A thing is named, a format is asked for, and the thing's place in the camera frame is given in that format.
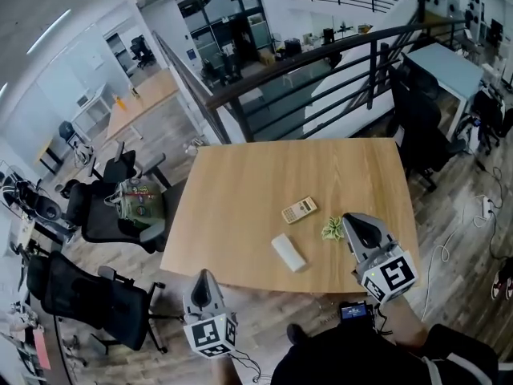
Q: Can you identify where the black device with screen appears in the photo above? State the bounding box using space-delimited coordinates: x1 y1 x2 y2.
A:
337 300 376 325

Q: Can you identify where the small black office chair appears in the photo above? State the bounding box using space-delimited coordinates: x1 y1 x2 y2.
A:
129 34 156 69

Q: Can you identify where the black floor cable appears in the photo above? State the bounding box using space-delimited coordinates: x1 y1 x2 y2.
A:
475 157 507 261

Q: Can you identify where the long wooden table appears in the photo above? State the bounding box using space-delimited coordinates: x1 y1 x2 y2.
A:
104 67 182 142

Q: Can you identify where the person's right forearm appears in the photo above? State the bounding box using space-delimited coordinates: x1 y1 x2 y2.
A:
383 294 430 353

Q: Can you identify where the black cable bundle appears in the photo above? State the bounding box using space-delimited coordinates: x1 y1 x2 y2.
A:
229 348 262 383

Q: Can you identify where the white cable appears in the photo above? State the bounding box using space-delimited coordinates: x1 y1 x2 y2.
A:
419 213 488 321

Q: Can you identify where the person's black clothing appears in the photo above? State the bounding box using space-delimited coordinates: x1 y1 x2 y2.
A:
270 322 500 385

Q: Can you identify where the beige calculator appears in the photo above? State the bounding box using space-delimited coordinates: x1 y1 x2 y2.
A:
281 196 318 225

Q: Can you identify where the white table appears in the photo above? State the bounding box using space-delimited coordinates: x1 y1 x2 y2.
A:
402 42 487 140

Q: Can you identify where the green backpack with patches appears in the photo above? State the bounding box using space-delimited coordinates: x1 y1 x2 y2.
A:
104 177 167 230

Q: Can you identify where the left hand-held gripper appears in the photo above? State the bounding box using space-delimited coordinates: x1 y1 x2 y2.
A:
182 269 239 360

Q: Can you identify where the grey rectangular tray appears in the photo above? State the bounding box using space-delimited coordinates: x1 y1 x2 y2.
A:
271 233 309 274

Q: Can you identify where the black mesh office chair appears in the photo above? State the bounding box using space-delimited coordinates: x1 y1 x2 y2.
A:
25 250 184 355

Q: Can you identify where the black chair with grey armrests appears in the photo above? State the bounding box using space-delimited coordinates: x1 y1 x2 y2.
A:
91 140 172 190

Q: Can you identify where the black curved metal railing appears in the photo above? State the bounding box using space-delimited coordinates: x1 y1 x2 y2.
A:
151 18 479 144

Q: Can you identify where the small potted green plant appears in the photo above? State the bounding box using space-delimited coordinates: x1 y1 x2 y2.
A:
321 214 346 242

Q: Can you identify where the yellow-edged table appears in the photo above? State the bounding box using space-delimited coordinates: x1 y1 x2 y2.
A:
34 137 63 174

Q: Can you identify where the pink paper sheet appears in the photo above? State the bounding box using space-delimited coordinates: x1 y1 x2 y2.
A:
32 328 51 371

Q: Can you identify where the dark curved desk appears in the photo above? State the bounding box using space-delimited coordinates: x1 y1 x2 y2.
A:
23 294 74 385

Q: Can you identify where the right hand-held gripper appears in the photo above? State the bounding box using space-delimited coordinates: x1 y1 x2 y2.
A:
341 212 420 306

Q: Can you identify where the white shelf unit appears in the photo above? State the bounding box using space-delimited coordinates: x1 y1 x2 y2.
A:
71 83 114 134

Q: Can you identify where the black wheeled office chair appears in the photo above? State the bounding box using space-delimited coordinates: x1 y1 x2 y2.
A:
472 89 513 156

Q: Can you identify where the tall black office chair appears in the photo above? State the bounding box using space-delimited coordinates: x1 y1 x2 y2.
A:
386 63 468 193

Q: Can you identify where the black office chair with headrest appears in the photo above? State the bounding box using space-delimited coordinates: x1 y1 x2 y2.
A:
63 178 176 254

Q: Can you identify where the person's left forearm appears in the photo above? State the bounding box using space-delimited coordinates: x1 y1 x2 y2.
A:
211 354 244 385

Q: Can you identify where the person's black shoe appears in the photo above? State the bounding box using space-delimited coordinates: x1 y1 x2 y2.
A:
286 322 308 347

